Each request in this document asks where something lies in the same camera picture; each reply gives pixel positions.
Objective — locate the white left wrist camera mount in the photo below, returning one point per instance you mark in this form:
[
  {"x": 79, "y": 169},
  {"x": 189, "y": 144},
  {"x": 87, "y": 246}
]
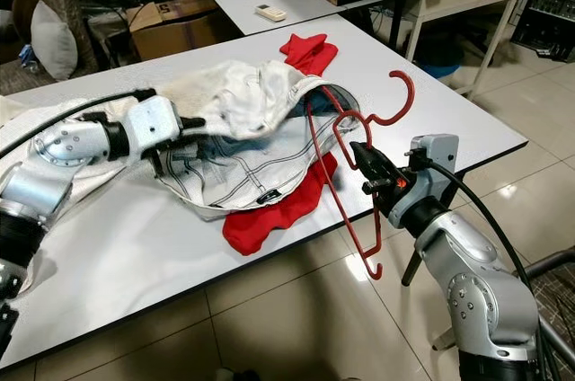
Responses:
[{"x": 153, "y": 125}]

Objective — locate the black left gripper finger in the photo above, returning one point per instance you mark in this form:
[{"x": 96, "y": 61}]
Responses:
[{"x": 193, "y": 122}]

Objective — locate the white grey checked garment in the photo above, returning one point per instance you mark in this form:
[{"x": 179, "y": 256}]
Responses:
[{"x": 252, "y": 170}]

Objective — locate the blue plastic basin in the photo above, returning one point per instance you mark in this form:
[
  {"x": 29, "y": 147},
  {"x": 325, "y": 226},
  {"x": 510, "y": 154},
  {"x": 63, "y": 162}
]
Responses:
[{"x": 445, "y": 66}]

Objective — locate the black equipment rack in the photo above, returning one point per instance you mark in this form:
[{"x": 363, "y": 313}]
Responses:
[{"x": 544, "y": 22}]

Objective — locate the grey pillow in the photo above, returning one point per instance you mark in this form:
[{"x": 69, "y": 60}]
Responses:
[{"x": 54, "y": 39}]

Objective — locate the cardboard box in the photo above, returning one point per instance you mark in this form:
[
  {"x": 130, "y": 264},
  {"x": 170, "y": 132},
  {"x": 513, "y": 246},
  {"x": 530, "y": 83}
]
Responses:
[{"x": 171, "y": 35}]

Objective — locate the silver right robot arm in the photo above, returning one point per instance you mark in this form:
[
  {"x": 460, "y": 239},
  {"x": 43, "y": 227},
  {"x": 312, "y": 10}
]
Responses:
[{"x": 476, "y": 291}]

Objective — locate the black table leg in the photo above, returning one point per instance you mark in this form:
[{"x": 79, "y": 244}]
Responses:
[{"x": 411, "y": 269}]

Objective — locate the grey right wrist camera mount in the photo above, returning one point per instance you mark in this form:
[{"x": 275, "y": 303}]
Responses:
[{"x": 440, "y": 152}]

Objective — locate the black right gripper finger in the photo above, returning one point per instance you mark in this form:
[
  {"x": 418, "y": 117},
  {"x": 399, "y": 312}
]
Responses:
[
  {"x": 375, "y": 163},
  {"x": 375, "y": 182}
]

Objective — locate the grey metal foot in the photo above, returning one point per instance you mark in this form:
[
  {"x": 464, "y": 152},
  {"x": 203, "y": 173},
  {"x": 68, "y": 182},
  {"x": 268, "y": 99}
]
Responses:
[{"x": 445, "y": 339}]

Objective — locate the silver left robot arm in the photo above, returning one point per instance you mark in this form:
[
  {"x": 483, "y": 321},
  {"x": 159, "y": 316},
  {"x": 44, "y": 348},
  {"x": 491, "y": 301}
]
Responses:
[{"x": 54, "y": 174}]

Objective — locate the white remote control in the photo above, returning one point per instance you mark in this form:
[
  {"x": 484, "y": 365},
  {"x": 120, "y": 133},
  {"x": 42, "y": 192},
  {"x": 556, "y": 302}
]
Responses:
[{"x": 270, "y": 13}]

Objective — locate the red shirt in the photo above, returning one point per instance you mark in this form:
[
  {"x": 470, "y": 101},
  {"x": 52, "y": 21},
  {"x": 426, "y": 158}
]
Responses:
[{"x": 269, "y": 219}]

